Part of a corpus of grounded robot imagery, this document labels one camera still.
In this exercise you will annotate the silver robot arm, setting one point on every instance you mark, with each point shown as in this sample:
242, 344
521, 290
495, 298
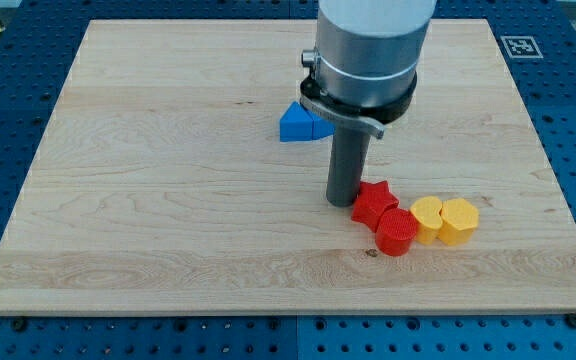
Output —
363, 64

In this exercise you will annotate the blue triangular block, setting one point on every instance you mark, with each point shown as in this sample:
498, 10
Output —
299, 124

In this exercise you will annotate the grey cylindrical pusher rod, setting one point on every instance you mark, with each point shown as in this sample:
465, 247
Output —
349, 149

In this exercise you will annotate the red star block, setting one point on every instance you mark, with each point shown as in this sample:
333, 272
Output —
372, 201

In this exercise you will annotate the red cylinder block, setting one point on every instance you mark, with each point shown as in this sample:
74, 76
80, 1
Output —
396, 231

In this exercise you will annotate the light wooden board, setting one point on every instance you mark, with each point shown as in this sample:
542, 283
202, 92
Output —
161, 188

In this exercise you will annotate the yellow hexagon block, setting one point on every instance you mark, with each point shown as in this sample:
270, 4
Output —
460, 220

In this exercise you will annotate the white fiducial marker tag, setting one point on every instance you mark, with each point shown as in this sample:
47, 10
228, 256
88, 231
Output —
521, 47

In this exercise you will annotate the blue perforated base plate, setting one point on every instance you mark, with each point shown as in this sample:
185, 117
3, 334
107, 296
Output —
36, 50

